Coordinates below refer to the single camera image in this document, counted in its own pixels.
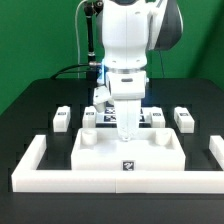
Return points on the white desk top tray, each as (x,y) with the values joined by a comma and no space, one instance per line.
(152,149)

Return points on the marker tag plate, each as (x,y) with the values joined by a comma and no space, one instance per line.
(108,118)

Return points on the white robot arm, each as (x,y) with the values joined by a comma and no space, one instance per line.
(130,29)

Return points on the white U-shaped fence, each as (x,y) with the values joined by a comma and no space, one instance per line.
(26,178)

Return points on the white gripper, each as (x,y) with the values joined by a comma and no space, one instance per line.
(120,87)

